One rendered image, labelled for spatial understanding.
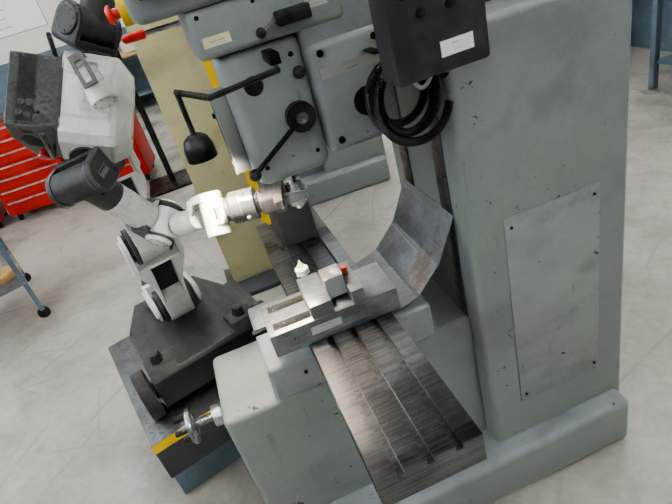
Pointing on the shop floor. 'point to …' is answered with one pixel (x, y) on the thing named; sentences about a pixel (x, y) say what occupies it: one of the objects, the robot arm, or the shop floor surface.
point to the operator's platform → (223, 444)
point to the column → (534, 202)
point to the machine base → (524, 455)
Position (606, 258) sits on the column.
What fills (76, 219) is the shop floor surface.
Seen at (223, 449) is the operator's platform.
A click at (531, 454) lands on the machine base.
